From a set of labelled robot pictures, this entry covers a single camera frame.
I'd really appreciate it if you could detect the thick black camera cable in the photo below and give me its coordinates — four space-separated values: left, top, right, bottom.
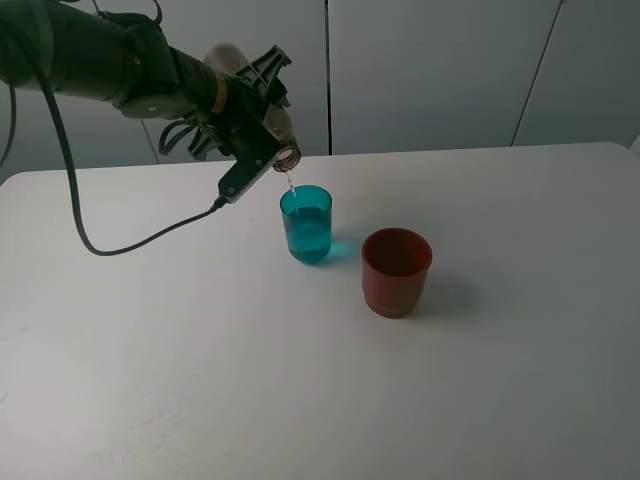
29 49 229 258

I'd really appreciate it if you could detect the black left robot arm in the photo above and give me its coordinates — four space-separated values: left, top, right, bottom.
1 1 291 160

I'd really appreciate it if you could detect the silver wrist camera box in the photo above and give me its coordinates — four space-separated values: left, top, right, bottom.
218 145 285 204

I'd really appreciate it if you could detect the teal translucent plastic cup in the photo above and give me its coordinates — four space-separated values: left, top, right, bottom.
279 185 333 264

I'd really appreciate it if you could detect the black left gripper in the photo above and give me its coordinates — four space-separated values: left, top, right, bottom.
187 45 292 160

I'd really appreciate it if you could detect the red plastic cup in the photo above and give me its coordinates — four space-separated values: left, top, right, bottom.
361 228 433 319

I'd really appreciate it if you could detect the thin black cable loop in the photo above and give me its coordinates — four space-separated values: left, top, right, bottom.
157 117 201 156

